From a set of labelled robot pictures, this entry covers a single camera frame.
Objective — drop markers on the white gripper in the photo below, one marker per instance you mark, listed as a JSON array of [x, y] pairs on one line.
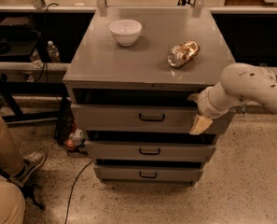
[[204, 105]]

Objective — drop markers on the grey top drawer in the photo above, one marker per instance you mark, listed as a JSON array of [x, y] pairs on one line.
[[132, 118]]

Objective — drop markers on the grey drawer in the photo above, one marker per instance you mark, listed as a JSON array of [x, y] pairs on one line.
[[148, 173], [138, 151], [132, 118]]

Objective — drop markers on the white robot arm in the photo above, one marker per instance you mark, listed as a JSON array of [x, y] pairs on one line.
[[239, 84]]

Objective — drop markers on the grey drawer cabinet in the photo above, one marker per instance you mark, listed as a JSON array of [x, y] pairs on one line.
[[105, 73]]

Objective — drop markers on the grey middle drawer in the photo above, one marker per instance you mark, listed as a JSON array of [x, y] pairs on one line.
[[138, 151]]

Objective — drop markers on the grey bottom drawer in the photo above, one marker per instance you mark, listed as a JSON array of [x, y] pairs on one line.
[[148, 173]]

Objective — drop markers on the white ceramic bowl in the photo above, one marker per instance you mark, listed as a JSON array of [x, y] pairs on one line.
[[125, 32]]

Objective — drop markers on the small items beside cabinet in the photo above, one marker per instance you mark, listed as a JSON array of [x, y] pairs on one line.
[[75, 140]]

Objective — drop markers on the clear water bottle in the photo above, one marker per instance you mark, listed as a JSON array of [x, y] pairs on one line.
[[36, 59], [53, 52]]

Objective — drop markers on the grey sneaker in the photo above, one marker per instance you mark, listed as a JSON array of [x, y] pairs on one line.
[[30, 164]]

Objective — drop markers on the black side table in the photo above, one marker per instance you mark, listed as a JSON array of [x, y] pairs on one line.
[[18, 38]]

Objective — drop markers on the person's near tan leg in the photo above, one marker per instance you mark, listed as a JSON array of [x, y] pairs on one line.
[[12, 204]]

